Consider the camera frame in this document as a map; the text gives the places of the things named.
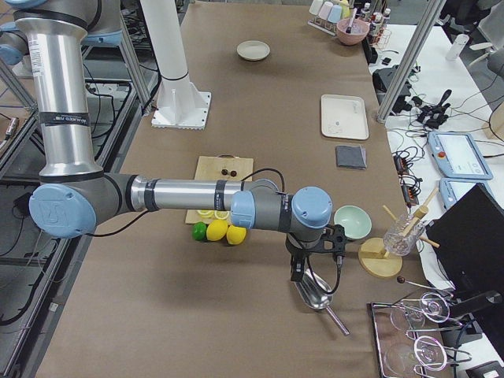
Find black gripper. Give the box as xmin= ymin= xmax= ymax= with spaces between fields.
xmin=285 ymin=224 xmax=347 ymax=282

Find beige shallow plate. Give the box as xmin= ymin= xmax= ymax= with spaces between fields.
xmin=236 ymin=40 xmax=271 ymax=61

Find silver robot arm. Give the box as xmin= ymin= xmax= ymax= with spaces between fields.
xmin=12 ymin=1 xmax=347 ymax=282

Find cream rabbit tray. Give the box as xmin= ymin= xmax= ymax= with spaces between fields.
xmin=321 ymin=94 xmax=369 ymax=140

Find steel scoop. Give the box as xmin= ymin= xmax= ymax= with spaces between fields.
xmin=295 ymin=269 xmax=350 ymax=336

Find yellow lemon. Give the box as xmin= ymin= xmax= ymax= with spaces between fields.
xmin=226 ymin=225 xmax=247 ymax=246
xmin=206 ymin=220 xmax=229 ymax=242

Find mint green bowl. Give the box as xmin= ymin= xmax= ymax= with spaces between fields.
xmin=333 ymin=205 xmax=372 ymax=240

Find wooden cup stand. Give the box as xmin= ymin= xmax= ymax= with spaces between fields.
xmin=358 ymin=187 xmax=439 ymax=278

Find lemon slice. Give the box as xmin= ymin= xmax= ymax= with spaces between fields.
xmin=214 ymin=210 xmax=229 ymax=221
xmin=197 ymin=209 xmax=214 ymax=219

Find clear glass cup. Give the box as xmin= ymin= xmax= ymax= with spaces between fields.
xmin=384 ymin=214 xmax=425 ymax=257

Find green lime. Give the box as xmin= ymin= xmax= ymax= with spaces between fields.
xmin=191 ymin=222 xmax=207 ymax=241

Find grey folded cloth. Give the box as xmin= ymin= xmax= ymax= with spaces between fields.
xmin=335 ymin=145 xmax=367 ymax=170

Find bamboo cutting board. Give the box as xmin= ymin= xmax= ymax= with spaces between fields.
xmin=185 ymin=155 xmax=254 ymax=224

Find black wine glass rack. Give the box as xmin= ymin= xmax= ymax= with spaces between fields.
xmin=368 ymin=302 xmax=473 ymax=377

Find blue teach pendant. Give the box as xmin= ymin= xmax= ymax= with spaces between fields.
xmin=428 ymin=132 xmax=493 ymax=180
xmin=439 ymin=177 xmax=493 ymax=209

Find black monitor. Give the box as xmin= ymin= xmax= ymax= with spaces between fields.
xmin=427 ymin=183 xmax=503 ymax=295

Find white cup rack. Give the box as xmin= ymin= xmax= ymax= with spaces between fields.
xmin=308 ymin=16 xmax=336 ymax=35

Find pink bowl with ice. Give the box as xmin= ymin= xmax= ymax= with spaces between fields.
xmin=336 ymin=18 xmax=369 ymax=46

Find blue cup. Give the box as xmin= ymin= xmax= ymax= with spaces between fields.
xmin=327 ymin=4 xmax=342 ymax=24

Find pink cup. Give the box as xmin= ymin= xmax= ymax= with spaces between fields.
xmin=317 ymin=1 xmax=333 ymax=20

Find mint cup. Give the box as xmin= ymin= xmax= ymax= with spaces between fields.
xmin=309 ymin=0 xmax=324 ymax=16

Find white bottle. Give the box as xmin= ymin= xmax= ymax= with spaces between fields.
xmin=446 ymin=34 xmax=469 ymax=61

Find white camera post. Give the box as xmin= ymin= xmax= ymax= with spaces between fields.
xmin=140 ymin=0 xmax=211 ymax=130

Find aluminium frame post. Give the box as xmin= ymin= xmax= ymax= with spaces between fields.
xmin=376 ymin=0 xmax=446 ymax=124

